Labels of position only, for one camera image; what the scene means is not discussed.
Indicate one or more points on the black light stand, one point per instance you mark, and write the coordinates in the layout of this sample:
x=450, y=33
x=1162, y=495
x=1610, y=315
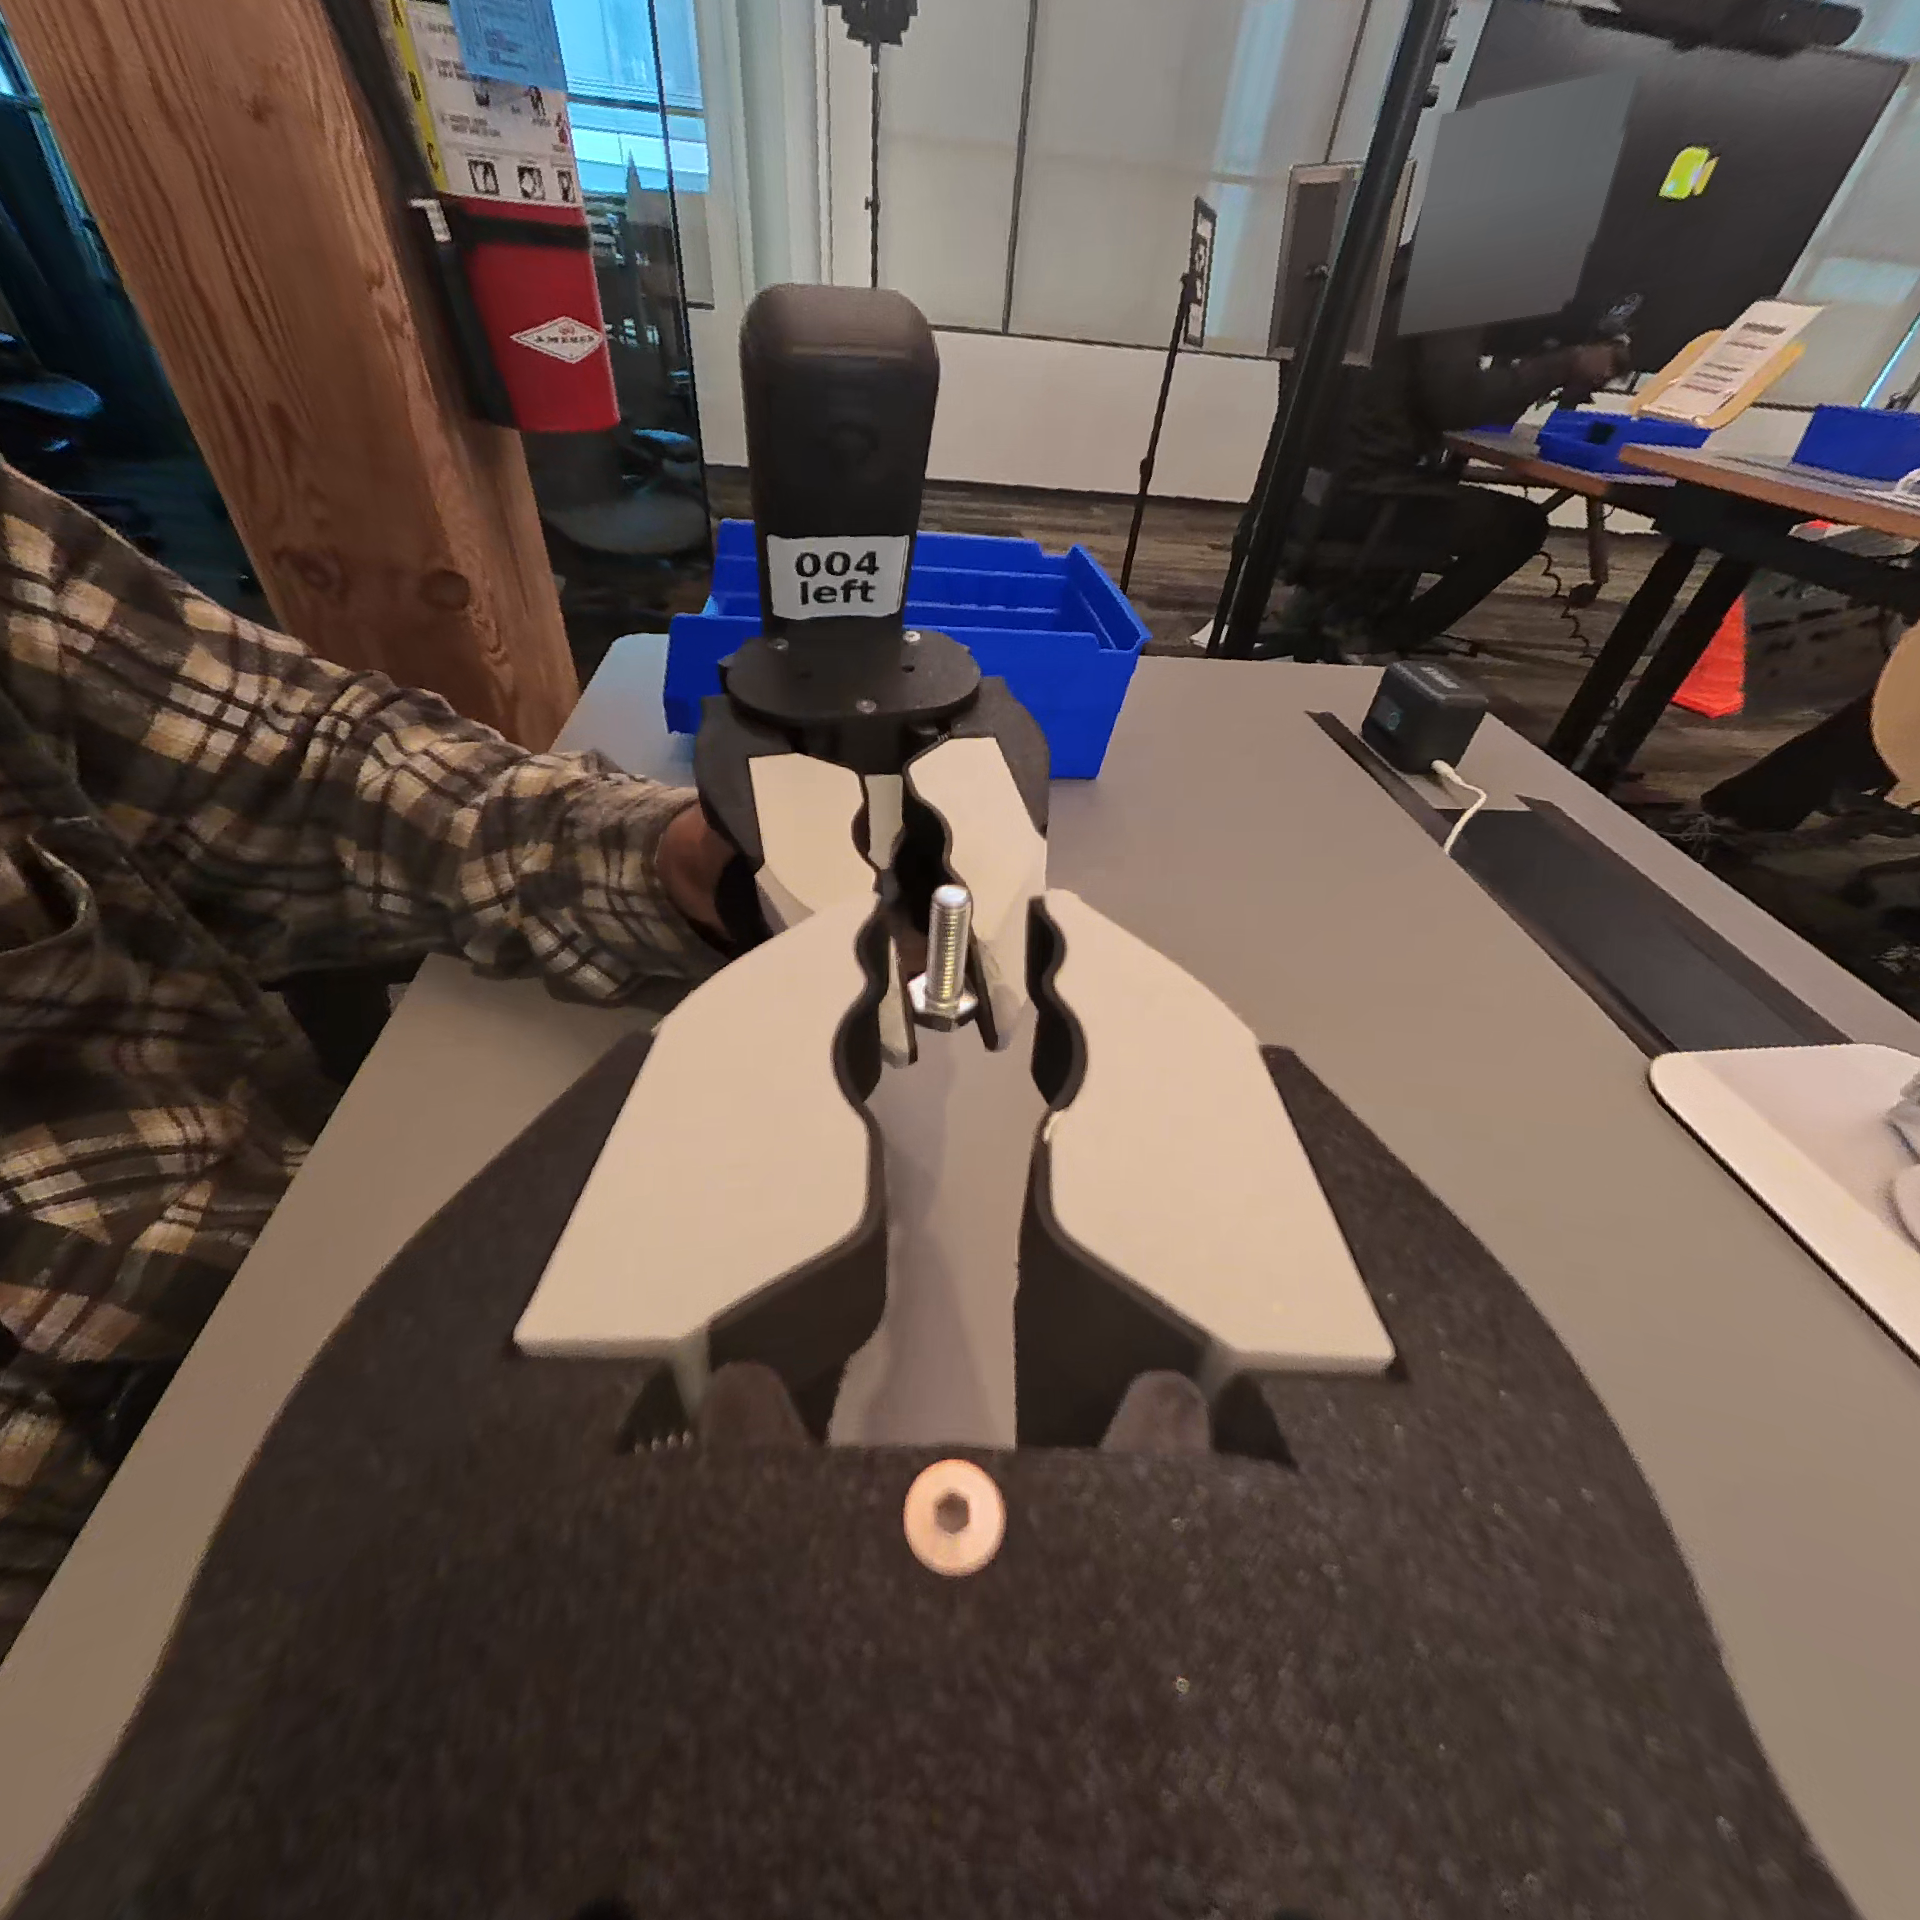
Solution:
x=874, y=119

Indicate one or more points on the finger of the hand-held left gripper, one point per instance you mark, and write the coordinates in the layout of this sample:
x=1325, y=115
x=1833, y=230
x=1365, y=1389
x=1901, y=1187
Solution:
x=809, y=839
x=990, y=827

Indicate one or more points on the orange traffic cone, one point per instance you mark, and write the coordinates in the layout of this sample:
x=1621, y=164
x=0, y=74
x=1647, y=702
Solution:
x=1713, y=669

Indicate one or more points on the blue plastic bin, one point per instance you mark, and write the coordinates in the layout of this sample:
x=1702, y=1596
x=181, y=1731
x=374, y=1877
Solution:
x=1049, y=662

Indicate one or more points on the dark power adapter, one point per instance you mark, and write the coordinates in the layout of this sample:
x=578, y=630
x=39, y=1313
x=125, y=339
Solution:
x=1418, y=714

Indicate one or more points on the large black monitor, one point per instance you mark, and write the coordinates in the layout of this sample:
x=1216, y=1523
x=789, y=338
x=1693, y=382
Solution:
x=1786, y=225

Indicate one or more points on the safety instruction sign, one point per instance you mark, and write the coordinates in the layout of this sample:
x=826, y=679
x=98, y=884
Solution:
x=495, y=137

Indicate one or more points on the wooden post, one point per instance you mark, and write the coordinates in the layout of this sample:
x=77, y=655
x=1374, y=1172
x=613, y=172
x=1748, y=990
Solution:
x=270, y=300

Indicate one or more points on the red fire extinguisher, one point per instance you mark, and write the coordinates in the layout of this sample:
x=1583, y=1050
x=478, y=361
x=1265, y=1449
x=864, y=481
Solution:
x=548, y=346

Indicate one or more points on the person's plaid shirt torso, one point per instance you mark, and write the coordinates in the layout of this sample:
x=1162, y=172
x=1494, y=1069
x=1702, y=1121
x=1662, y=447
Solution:
x=120, y=1050

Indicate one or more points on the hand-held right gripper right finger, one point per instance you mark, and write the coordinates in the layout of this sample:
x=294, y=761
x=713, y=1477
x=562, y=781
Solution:
x=1201, y=1186

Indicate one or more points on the silver hex nut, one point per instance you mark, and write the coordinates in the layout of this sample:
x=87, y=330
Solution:
x=942, y=1005

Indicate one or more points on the pale plastic object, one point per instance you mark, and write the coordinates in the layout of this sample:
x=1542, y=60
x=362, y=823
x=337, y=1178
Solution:
x=1904, y=1172

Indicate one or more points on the white tray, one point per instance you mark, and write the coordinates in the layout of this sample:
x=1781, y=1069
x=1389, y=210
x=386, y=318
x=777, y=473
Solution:
x=1786, y=1155

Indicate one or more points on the person's left hand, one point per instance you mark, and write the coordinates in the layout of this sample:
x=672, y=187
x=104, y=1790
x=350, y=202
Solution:
x=686, y=869

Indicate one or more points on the black tripod stand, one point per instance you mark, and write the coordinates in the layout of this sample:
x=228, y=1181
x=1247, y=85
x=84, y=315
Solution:
x=1178, y=361

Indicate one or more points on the silver steel bolt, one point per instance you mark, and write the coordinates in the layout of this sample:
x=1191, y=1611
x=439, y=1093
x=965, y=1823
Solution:
x=951, y=938

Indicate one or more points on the person's left forearm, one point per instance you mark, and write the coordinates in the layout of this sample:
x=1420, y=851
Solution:
x=495, y=839

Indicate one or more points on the wooden desk with black legs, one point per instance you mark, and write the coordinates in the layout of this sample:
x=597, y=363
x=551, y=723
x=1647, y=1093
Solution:
x=1770, y=489

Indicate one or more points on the small blue bin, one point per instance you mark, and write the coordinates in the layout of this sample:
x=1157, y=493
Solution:
x=1621, y=439
x=1861, y=437

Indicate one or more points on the paper sign in wooden holder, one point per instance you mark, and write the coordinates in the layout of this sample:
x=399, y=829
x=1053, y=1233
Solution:
x=1724, y=361

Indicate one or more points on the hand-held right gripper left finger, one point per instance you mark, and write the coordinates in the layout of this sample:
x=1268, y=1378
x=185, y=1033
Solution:
x=721, y=1172

